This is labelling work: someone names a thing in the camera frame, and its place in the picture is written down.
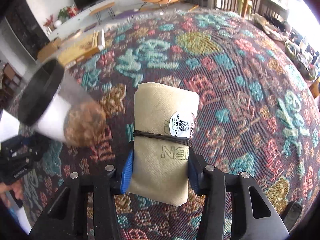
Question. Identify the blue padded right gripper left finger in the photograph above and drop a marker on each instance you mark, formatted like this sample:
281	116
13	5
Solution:
65	217

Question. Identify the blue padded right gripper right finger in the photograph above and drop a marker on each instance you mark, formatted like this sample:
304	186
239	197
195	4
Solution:
253	215

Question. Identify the clear jar with black lid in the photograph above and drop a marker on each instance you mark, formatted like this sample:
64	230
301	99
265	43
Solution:
54	105

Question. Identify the beige cloth with band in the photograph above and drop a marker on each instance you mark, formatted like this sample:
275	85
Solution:
160	165

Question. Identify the smartphone at table edge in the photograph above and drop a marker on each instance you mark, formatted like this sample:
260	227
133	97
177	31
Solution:
291	214

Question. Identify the wooden dining chair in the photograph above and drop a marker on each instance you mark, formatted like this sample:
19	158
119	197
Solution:
10	80

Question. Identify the patterned woven table cloth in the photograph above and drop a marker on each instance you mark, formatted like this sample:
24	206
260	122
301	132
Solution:
256	114

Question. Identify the brown cardboard box on floor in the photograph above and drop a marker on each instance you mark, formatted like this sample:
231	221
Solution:
49	49

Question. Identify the yellow flat cardboard box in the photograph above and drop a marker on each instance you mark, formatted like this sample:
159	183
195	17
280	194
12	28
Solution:
83	49

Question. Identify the red flower vase arrangement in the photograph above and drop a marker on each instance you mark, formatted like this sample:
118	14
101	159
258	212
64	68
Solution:
49	23

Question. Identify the black display cabinet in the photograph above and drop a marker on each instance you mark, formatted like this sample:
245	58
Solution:
26	27

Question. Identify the green plant with red decoration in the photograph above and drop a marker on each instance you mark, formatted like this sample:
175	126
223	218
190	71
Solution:
67	13

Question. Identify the small wooden bench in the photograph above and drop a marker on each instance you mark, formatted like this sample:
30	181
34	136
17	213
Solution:
97	12

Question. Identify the white tv cabinet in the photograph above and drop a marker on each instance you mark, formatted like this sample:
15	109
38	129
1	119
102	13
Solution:
83	19

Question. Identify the wooden railing furniture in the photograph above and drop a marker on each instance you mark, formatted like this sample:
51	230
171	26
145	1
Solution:
245	8

